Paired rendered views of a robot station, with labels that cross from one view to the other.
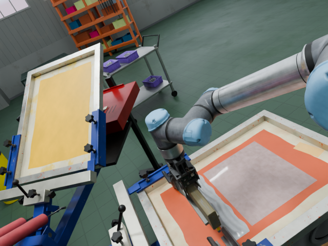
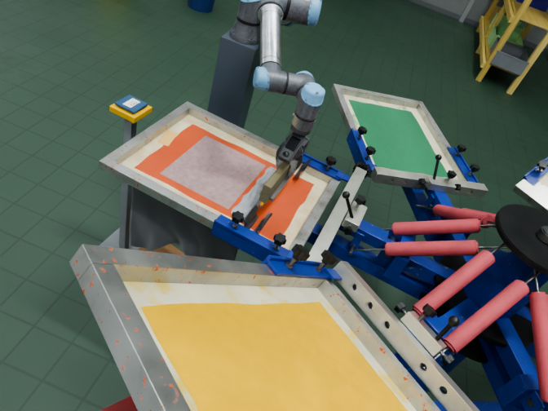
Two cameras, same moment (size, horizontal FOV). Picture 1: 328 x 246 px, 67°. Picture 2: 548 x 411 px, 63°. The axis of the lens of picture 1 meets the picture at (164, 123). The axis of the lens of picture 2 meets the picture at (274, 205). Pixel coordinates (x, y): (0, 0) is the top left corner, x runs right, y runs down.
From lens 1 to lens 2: 2.01 m
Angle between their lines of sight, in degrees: 107
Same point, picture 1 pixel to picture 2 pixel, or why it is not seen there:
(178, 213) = (285, 215)
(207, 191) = (250, 197)
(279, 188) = (223, 152)
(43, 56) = not seen: outside the picture
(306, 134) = (155, 130)
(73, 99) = (269, 352)
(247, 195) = (240, 170)
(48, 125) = not seen: outside the picture
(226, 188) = (238, 185)
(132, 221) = (333, 223)
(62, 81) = not seen: outside the picture
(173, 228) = (302, 214)
